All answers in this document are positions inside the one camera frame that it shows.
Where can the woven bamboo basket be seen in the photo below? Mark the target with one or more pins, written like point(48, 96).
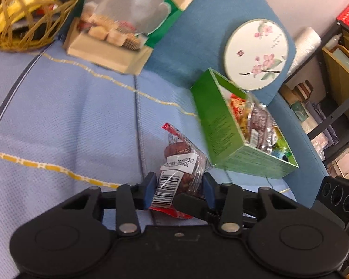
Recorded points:
point(17, 45)

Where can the pale green box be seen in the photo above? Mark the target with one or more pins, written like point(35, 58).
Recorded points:
point(299, 110)

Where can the green cardboard box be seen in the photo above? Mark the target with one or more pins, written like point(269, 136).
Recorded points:
point(221, 128)

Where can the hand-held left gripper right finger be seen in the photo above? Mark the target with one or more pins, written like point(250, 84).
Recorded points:
point(209, 191)

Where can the beige green grain pouch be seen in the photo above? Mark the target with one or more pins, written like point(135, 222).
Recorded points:
point(125, 3)

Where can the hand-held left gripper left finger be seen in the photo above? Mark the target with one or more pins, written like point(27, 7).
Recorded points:
point(149, 190)

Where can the blue fabric sofa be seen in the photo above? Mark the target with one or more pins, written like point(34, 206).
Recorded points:
point(206, 35)

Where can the round floral fan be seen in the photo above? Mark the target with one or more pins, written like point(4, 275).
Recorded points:
point(250, 55)

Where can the red edged clear packet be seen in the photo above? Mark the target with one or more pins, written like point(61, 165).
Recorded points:
point(177, 157)

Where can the white bubble wrap roll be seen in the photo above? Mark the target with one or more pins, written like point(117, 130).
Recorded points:
point(306, 43)

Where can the black metal shelf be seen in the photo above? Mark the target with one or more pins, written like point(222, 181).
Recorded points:
point(336, 111)

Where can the stack of books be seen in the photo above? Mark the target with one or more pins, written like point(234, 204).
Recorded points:
point(304, 88)

